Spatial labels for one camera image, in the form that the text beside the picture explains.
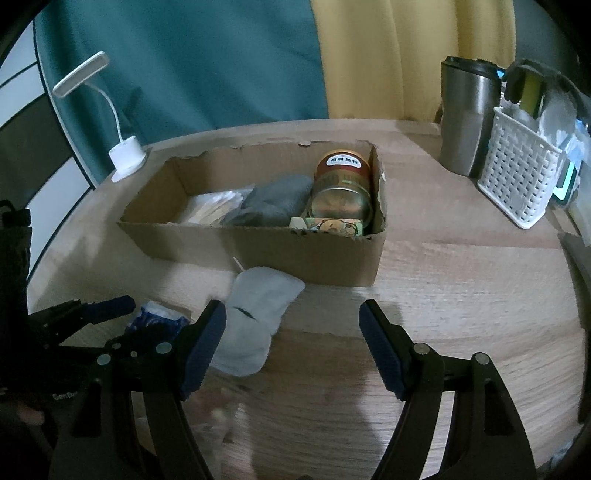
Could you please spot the clear snack bag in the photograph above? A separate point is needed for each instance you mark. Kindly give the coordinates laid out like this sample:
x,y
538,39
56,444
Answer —
x,y
221,415

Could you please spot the clear plastic bag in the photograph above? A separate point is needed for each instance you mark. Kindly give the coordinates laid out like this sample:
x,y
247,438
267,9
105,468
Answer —
x,y
561,120

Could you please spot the stainless steel tumbler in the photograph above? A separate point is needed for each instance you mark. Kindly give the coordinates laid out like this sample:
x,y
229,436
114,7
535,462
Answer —
x,y
461,124

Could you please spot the white thin stick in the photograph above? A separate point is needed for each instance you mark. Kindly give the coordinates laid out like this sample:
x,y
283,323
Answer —
x,y
238,264

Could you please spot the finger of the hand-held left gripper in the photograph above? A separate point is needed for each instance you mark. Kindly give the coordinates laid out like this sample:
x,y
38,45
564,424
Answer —
x,y
152,334
108,308

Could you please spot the white plastic basket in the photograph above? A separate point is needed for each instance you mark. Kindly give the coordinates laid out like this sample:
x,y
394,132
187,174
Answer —
x,y
517,170

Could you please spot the yellow curtain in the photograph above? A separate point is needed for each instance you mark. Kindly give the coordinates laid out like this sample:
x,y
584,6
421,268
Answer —
x,y
406,55

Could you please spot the grey cloth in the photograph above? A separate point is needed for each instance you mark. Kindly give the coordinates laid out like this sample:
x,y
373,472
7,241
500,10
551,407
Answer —
x,y
554,76

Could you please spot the cartoon print tissue pack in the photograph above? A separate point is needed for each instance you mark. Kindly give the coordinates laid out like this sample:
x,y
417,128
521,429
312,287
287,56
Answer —
x,y
332,227

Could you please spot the cardboard box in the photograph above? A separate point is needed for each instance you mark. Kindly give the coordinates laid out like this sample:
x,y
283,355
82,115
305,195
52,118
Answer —
x,y
277,258

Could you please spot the dark flat device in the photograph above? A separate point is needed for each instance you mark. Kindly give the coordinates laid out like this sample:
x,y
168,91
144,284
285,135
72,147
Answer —
x,y
572,254

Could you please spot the yellow sponge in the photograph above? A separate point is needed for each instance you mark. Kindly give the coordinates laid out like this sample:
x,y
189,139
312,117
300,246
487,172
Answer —
x,y
531,92

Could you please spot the dark grey sock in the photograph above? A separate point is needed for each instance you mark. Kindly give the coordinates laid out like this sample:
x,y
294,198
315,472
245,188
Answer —
x,y
272,198

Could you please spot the pack of cotton swabs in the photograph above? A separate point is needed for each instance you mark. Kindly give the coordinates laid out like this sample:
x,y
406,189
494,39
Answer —
x,y
212,207

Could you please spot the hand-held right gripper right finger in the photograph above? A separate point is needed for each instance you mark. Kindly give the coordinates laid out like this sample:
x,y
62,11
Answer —
x,y
383,350

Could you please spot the teal curtain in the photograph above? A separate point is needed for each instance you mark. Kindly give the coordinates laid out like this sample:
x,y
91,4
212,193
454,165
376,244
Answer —
x,y
184,60

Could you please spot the blue and white packet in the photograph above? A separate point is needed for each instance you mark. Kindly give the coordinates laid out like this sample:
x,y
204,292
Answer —
x,y
154,316

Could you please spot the red and gold tin can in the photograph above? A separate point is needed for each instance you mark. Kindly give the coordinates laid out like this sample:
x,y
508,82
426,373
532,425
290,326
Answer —
x,y
344,175

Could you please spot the white desk lamp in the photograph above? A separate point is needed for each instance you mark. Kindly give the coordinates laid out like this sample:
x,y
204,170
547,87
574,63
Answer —
x,y
127,154

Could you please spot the white sock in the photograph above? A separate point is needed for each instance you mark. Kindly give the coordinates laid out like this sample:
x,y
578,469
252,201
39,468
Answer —
x,y
263,295

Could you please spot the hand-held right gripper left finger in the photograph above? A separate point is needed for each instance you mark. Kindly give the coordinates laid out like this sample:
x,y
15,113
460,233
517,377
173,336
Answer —
x,y
203,350

